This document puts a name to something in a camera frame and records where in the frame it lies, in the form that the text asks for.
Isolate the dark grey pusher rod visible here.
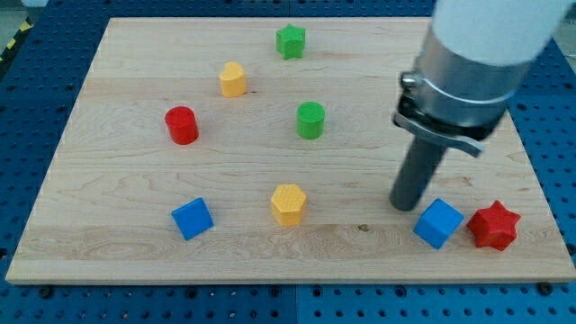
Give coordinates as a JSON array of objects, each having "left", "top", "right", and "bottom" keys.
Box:
[{"left": 389, "top": 137, "right": 446, "bottom": 211}]

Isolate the silver clamp end effector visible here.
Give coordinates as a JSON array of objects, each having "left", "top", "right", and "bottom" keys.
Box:
[{"left": 392, "top": 29, "right": 531, "bottom": 157}]

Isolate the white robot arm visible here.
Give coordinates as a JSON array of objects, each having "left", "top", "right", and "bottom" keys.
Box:
[{"left": 390, "top": 0, "right": 573, "bottom": 211}]

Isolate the yellow hexagon block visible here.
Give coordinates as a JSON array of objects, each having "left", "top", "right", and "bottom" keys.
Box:
[{"left": 271, "top": 184, "right": 307, "bottom": 226}]

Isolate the right blue cube block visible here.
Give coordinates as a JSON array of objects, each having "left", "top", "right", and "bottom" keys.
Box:
[{"left": 413, "top": 199, "right": 464, "bottom": 249}]

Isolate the blue cube block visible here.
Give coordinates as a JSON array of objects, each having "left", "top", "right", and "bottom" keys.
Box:
[
  {"left": 171, "top": 197, "right": 214, "bottom": 240},
  {"left": 413, "top": 199, "right": 464, "bottom": 249}
]

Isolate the red star block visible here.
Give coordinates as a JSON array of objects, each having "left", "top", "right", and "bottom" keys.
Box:
[{"left": 466, "top": 200, "right": 521, "bottom": 251}]

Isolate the green cylinder block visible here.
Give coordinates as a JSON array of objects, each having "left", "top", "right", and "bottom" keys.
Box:
[{"left": 296, "top": 102, "right": 325, "bottom": 140}]

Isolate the green star block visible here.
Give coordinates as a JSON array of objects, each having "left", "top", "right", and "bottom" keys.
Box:
[{"left": 275, "top": 23, "right": 306, "bottom": 59}]

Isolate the yellow heart block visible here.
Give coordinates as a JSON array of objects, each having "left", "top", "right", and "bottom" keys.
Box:
[{"left": 219, "top": 61, "right": 248, "bottom": 98}]

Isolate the wooden board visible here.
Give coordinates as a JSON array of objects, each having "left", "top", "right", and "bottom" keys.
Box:
[{"left": 6, "top": 18, "right": 575, "bottom": 285}]

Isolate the left blue cube block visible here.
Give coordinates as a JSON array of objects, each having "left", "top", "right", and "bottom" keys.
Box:
[{"left": 171, "top": 197, "right": 214, "bottom": 240}]

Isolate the red cylinder block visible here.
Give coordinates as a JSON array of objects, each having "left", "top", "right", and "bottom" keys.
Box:
[{"left": 165, "top": 106, "right": 200, "bottom": 145}]

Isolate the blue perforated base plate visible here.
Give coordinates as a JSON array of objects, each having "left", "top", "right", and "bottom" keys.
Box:
[{"left": 1, "top": 1, "right": 575, "bottom": 323}]

